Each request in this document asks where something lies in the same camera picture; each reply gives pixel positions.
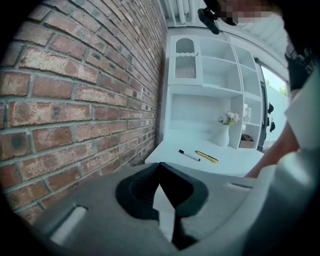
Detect brown wooden organiser box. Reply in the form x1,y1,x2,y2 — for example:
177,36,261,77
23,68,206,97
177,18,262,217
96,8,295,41
239,133,255,150

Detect dark framed window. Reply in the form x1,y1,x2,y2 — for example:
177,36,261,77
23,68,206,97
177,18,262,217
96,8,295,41
254,56,292,152

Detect person's right forearm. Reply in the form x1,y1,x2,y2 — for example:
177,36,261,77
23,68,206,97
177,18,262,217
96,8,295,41
246,119,300,179

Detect white ceiling pipes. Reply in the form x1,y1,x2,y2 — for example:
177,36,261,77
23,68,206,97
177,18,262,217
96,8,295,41
171,0,199,26

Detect white shelf unit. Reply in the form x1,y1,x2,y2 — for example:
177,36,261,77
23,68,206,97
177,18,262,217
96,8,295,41
163,34,269,154

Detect yellow utility knife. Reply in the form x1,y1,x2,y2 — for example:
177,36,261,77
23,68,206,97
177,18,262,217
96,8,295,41
194,149,220,165

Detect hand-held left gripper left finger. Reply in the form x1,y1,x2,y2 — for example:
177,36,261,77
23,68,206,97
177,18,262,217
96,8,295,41
32,161,177,256

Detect white table surface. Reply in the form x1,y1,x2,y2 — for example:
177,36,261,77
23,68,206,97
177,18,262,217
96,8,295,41
144,138,266,179

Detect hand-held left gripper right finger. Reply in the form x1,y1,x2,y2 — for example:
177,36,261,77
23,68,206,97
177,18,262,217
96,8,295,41
159,161,256,252

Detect person's black t-shirt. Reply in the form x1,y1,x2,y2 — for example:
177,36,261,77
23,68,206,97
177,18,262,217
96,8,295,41
284,41,316,91

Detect black and white marker pen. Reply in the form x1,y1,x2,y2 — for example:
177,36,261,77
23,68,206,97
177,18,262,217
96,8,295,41
178,148,202,163

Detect white arched cabinet door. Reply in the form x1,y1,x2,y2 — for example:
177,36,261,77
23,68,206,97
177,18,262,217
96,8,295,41
169,35,204,87

